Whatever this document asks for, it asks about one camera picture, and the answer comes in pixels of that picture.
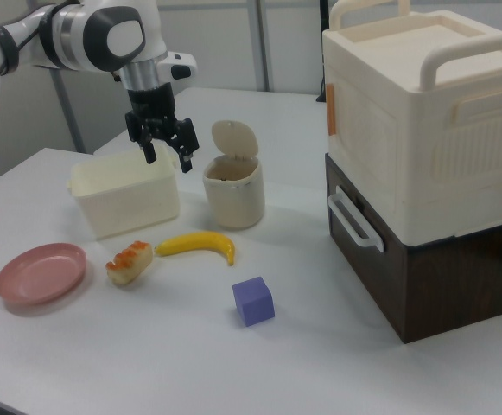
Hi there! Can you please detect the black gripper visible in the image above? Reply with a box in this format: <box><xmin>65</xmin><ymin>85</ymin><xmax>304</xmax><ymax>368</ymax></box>
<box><xmin>124</xmin><ymin>82</ymin><xmax>200</xmax><ymax>175</ymax></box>

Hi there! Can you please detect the cream trash can lid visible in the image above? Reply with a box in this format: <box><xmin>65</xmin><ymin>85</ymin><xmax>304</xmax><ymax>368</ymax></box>
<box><xmin>211</xmin><ymin>120</ymin><xmax>259</xmax><ymax>162</ymax></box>

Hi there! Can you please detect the cream trash can body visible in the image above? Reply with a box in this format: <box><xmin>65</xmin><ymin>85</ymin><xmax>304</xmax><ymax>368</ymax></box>
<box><xmin>201</xmin><ymin>156</ymin><xmax>265</xmax><ymax>230</ymax></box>

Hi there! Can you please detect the cream plastic storage bin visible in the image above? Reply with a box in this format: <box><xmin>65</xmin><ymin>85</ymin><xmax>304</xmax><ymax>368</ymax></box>
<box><xmin>67</xmin><ymin>144</ymin><xmax>181</xmax><ymax>240</ymax></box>

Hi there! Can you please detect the yellow toy banana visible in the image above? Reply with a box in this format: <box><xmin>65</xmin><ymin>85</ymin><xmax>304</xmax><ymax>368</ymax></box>
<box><xmin>154</xmin><ymin>231</ymin><xmax>237</xmax><ymax>267</ymax></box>

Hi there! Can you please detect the orange bread pastry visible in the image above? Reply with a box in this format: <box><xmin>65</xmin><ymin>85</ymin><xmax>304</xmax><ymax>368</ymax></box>
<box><xmin>105</xmin><ymin>239</ymin><xmax>155</xmax><ymax>286</ymax></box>

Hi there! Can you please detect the purple foam cube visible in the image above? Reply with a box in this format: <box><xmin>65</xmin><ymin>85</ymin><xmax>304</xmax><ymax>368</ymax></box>
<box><xmin>232</xmin><ymin>276</ymin><xmax>276</xmax><ymax>328</ymax></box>

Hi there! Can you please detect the pink plastic plate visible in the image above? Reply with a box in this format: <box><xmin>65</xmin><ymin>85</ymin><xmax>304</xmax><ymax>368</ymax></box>
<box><xmin>0</xmin><ymin>242</ymin><xmax>88</xmax><ymax>308</ymax></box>

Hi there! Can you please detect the grey metal frame post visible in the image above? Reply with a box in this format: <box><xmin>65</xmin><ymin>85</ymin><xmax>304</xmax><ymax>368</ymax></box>
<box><xmin>49</xmin><ymin>67</ymin><xmax>86</xmax><ymax>153</ymax></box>

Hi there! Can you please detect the orange door handle strip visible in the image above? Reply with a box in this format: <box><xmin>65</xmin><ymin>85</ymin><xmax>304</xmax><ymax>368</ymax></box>
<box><xmin>326</xmin><ymin>84</ymin><xmax>337</xmax><ymax>136</ymax></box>

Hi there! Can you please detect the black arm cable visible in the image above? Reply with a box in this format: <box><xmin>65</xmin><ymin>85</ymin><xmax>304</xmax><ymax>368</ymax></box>
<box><xmin>0</xmin><ymin>0</ymin><xmax>83</xmax><ymax>77</ymax></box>

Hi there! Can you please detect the white drawer handle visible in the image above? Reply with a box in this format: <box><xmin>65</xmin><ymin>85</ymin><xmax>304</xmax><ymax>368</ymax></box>
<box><xmin>327</xmin><ymin>185</ymin><xmax>385</xmax><ymax>252</ymax></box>

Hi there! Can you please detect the cream plastic box with handles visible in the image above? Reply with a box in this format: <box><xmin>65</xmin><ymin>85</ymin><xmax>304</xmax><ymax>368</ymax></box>
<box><xmin>321</xmin><ymin>0</ymin><xmax>502</xmax><ymax>246</ymax></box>

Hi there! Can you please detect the white oven with handle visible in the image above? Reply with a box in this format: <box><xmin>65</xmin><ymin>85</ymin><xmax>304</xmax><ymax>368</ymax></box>
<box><xmin>324</xmin><ymin>153</ymin><xmax>502</xmax><ymax>345</ymax></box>

